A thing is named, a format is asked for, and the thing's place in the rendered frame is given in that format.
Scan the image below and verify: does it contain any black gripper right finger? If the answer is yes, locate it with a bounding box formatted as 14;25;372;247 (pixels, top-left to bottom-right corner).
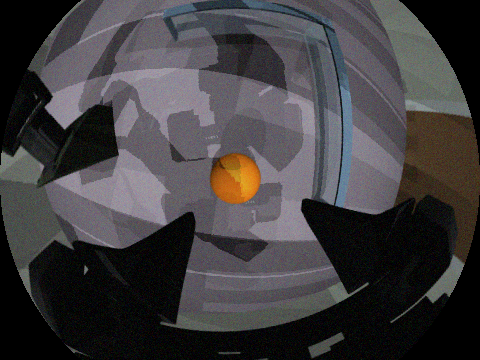
301;199;415;295

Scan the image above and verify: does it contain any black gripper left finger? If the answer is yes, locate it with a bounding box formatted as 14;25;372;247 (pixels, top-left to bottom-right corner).
72;212;196;324

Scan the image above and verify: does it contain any translucent yellow ball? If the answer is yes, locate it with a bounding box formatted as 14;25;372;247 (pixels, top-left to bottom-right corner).
220;152;261;197

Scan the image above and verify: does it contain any orange ball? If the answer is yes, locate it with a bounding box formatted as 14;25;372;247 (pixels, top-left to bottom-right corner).
209;159;252;204

